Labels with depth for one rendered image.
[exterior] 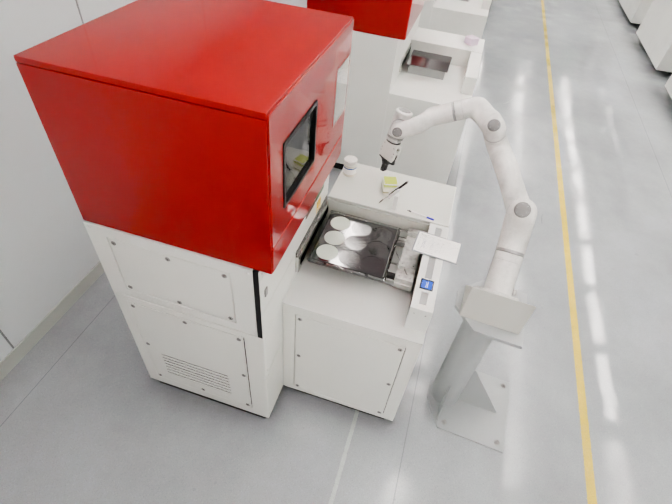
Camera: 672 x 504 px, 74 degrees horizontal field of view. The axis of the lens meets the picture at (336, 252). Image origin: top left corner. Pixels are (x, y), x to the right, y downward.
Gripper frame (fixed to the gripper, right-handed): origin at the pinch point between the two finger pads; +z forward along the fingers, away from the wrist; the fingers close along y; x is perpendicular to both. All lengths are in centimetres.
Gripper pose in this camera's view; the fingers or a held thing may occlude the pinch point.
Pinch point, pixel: (384, 167)
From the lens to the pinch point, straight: 238.8
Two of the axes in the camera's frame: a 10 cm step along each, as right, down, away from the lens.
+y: -6.1, -6.2, 5.0
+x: -7.5, 2.5, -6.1
